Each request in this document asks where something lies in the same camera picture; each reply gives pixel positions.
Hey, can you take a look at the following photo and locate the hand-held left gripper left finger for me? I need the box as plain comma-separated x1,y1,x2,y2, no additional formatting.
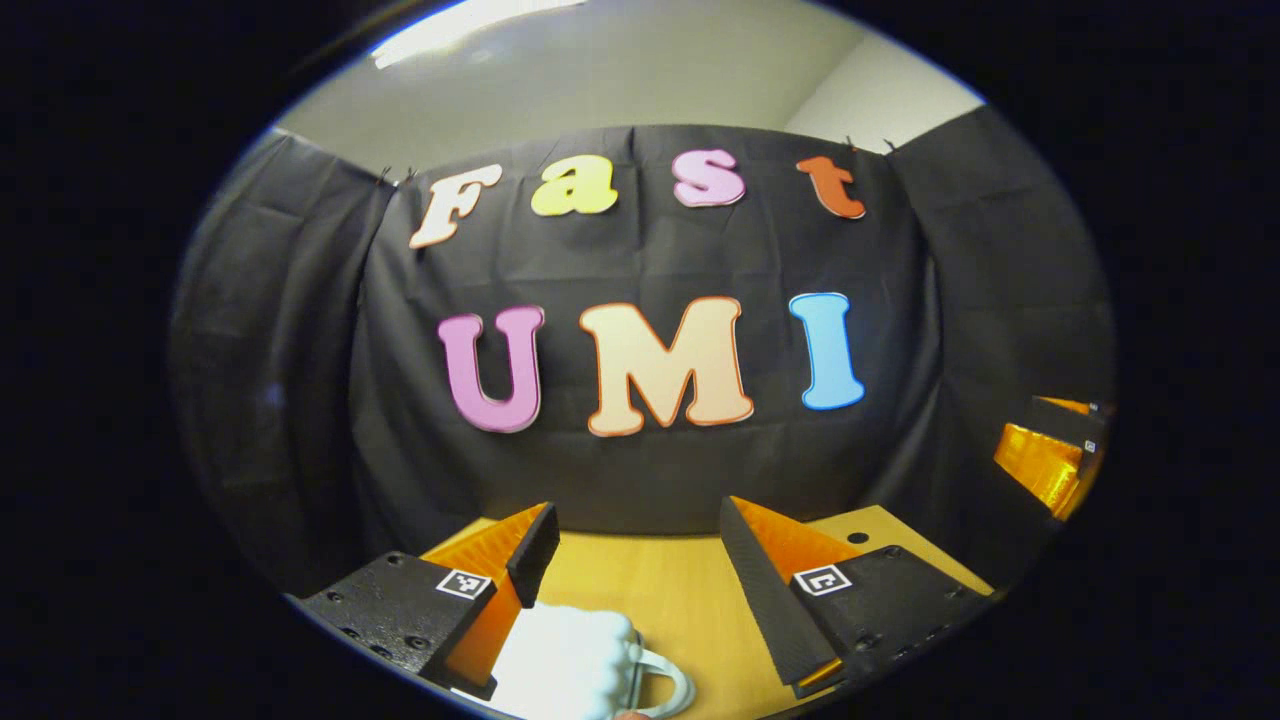
290,502,561,701

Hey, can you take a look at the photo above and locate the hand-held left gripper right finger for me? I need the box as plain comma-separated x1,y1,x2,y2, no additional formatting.
720,495,996,699

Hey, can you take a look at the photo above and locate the black backdrop cloth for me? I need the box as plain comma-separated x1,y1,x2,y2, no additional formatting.
168,105,1116,601

